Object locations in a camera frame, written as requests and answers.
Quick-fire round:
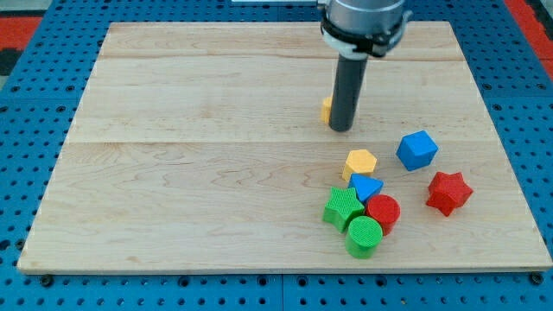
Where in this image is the blue triangle block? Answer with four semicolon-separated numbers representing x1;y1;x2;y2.
348;174;384;204

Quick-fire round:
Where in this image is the green cylinder block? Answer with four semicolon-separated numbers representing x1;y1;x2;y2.
345;216;383;259

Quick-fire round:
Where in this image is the green star block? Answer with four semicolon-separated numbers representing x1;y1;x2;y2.
322;187;365;233

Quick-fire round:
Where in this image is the red star block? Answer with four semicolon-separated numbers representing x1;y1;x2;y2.
426;171;474;217

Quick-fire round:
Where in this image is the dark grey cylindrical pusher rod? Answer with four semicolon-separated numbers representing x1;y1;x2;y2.
328;55;367;132

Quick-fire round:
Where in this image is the blue cube block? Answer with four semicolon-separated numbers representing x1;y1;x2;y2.
396;130;439;171

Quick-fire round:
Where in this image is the yellow hexagon block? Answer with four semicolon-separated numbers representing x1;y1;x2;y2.
341;149;378;181

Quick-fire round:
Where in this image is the light wooden board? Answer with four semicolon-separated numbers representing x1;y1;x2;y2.
17;22;552;275

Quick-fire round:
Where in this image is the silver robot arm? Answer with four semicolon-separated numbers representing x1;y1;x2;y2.
321;0;412;132

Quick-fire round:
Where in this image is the yellow heart block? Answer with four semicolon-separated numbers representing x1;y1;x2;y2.
321;97;332;125

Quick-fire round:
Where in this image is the red cylinder block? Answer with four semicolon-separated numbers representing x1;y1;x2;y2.
365;194;401;236

